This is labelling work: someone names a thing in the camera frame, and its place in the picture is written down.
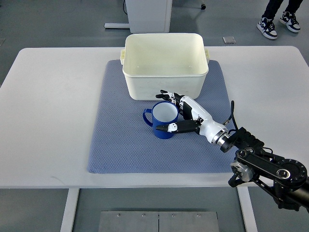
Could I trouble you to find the grey floor socket plate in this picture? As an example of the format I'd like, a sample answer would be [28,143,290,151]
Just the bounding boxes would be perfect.
[222,36,236,44]

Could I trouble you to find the blue mug white inside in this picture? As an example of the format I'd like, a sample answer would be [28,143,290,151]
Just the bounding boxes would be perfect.
[142,101,179,139]

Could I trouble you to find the person in dark trousers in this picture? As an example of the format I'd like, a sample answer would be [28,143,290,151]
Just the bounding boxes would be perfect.
[256,0,304,40]

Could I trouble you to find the cream plastic box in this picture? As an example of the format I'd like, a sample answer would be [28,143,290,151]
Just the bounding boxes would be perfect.
[120,33,209,101]

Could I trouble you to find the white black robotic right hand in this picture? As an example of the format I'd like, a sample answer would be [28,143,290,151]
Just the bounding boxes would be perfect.
[156,90,230,146]

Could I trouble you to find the blue textured mat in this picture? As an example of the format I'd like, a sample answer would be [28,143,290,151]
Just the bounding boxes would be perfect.
[87,60,236,174]

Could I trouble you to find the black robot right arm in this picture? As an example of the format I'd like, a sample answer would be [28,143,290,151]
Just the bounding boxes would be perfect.
[220,126,309,211]

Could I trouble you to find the metal floor plate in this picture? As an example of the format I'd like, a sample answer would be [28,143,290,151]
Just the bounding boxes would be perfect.
[98,211,219,232]

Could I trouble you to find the white pedestal furniture base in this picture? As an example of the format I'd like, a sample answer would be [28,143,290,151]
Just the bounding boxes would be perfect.
[104,0,173,34]

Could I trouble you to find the white table frame legs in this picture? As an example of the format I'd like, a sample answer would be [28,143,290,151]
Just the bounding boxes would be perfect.
[60,187,258,232]

